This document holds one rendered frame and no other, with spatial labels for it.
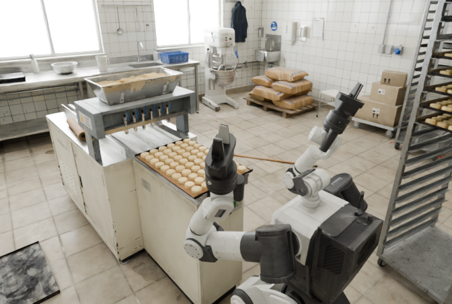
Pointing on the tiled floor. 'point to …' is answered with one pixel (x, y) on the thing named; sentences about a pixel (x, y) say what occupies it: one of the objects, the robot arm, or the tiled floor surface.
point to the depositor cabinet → (104, 184)
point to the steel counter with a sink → (10, 132)
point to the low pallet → (280, 107)
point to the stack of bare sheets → (26, 276)
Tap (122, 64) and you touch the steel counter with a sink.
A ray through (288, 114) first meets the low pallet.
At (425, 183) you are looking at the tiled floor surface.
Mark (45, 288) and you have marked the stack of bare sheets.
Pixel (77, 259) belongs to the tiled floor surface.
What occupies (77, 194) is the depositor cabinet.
